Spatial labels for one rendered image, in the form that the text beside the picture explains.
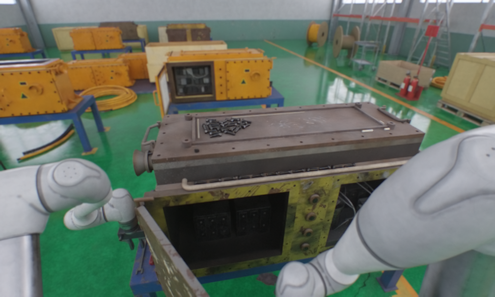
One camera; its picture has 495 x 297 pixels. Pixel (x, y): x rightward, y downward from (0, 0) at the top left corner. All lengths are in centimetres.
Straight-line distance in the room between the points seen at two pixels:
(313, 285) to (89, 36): 970
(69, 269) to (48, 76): 237
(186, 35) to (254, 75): 597
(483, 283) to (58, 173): 86
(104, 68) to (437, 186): 703
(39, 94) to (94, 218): 298
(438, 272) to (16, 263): 86
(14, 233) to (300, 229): 108
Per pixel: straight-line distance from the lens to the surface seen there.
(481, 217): 31
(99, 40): 988
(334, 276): 81
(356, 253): 43
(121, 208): 128
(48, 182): 75
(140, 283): 155
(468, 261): 53
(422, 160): 32
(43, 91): 405
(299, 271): 76
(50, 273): 273
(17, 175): 80
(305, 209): 123
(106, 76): 715
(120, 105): 589
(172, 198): 104
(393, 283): 238
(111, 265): 252
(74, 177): 72
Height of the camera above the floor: 189
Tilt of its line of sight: 30 degrees down
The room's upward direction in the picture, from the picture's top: straight up
